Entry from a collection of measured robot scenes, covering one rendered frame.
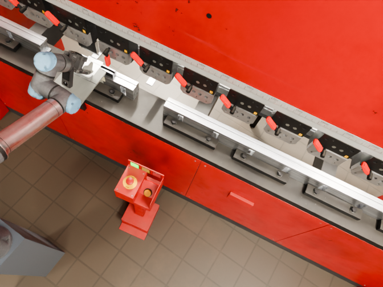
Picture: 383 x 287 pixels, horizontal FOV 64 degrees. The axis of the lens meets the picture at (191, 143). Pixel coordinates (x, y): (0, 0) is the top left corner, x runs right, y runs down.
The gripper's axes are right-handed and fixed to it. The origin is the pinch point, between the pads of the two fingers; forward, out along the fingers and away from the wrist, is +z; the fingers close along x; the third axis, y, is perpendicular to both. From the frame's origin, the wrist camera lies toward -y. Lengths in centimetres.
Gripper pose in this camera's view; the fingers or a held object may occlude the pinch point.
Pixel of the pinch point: (85, 69)
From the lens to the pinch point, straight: 164.0
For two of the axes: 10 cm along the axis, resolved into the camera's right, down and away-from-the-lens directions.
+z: 1.7, -2.0, 9.7
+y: 4.1, -8.8, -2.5
